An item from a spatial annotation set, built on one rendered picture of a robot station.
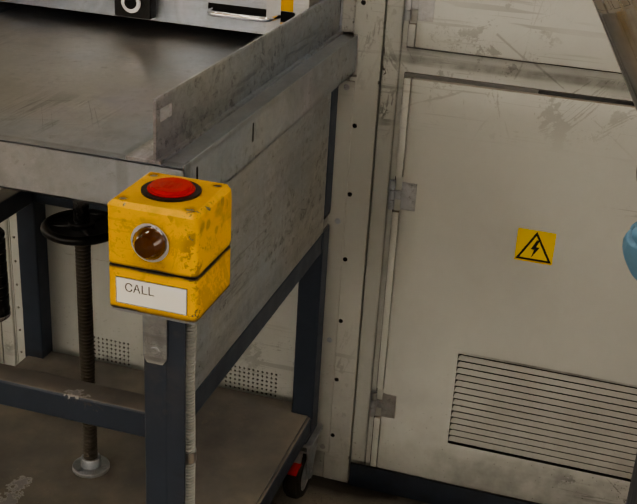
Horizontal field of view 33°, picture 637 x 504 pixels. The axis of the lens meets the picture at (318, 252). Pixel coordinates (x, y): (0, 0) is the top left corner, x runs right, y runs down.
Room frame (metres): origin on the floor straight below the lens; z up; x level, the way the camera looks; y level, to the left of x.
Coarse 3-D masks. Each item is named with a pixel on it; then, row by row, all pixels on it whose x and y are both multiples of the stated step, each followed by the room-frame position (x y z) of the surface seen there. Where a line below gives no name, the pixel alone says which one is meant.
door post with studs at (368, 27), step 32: (352, 0) 1.69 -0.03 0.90; (352, 32) 1.69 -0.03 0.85; (352, 128) 1.68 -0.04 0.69; (352, 160) 1.68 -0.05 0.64; (352, 192) 1.68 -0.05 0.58; (352, 224) 1.68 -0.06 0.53; (352, 256) 1.68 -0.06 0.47; (352, 288) 1.68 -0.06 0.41; (352, 320) 1.68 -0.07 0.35; (352, 352) 1.68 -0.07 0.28; (352, 384) 1.68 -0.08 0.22
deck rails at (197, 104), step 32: (288, 32) 1.44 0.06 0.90; (320, 32) 1.59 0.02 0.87; (224, 64) 1.22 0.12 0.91; (256, 64) 1.32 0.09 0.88; (288, 64) 1.45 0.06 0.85; (160, 96) 1.05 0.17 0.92; (192, 96) 1.13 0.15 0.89; (224, 96) 1.22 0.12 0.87; (160, 128) 1.05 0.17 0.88; (192, 128) 1.13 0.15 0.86; (160, 160) 1.04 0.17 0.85
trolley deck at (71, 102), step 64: (0, 64) 1.39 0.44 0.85; (64, 64) 1.41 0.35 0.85; (128, 64) 1.43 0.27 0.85; (192, 64) 1.45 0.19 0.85; (320, 64) 1.49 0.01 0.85; (0, 128) 1.12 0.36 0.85; (64, 128) 1.14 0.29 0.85; (128, 128) 1.15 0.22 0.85; (256, 128) 1.24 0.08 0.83; (64, 192) 1.07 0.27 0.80
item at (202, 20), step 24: (0, 0) 1.69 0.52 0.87; (24, 0) 1.68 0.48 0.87; (48, 0) 1.67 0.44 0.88; (72, 0) 1.66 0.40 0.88; (96, 0) 1.65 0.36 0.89; (168, 0) 1.61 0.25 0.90; (192, 0) 1.60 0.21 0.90; (216, 0) 1.59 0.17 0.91; (240, 0) 1.58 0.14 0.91; (264, 0) 1.57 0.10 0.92; (312, 0) 1.57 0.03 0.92; (192, 24) 1.60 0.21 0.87; (216, 24) 1.59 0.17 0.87; (240, 24) 1.58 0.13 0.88; (264, 24) 1.57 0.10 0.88
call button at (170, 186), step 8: (152, 184) 0.83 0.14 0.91; (160, 184) 0.83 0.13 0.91; (168, 184) 0.83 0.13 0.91; (176, 184) 0.83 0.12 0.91; (184, 184) 0.83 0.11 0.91; (192, 184) 0.84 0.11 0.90; (152, 192) 0.81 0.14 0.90; (160, 192) 0.81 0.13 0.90; (168, 192) 0.81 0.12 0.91; (176, 192) 0.81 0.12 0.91; (184, 192) 0.82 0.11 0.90; (192, 192) 0.82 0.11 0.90
